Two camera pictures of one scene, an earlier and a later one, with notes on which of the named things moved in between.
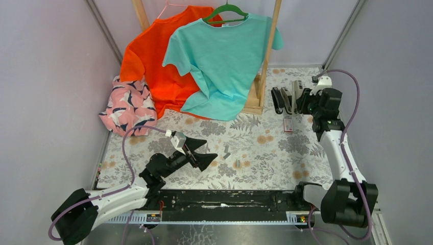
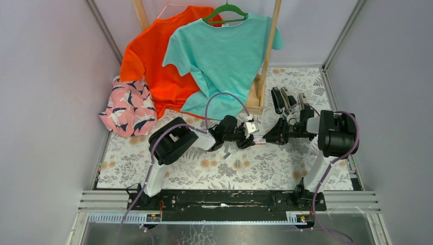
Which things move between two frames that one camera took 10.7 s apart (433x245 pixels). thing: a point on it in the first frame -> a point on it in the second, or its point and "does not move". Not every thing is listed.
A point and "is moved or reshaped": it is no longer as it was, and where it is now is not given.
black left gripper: (202, 160) -> (243, 142)
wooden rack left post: (141, 14) does not move
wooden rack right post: (277, 13) does not move
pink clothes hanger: (167, 4) does not move
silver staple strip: (226, 155) does not move
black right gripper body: (309, 104) -> (289, 131)
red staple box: (288, 125) is moved or reshaped
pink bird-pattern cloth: (131, 104) does not move
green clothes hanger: (224, 8) does not move
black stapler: (278, 99) does not move
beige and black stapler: (286, 96) does not move
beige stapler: (298, 88) is moved or reshaped
